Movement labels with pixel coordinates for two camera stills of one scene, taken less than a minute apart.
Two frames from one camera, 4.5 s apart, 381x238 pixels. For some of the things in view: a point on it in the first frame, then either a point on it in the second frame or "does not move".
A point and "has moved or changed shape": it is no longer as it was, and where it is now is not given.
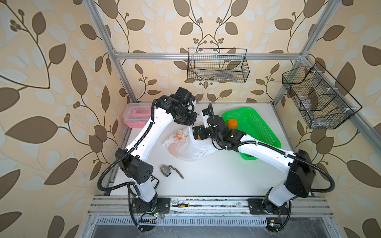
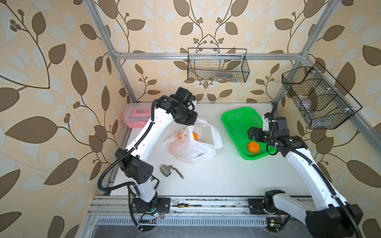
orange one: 232,123 has moved or changed shape
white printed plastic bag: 183,144 does not move
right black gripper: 196,133 to 258,131
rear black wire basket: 224,65 does not move
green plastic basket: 249,122 does not move
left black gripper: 191,120 does not move
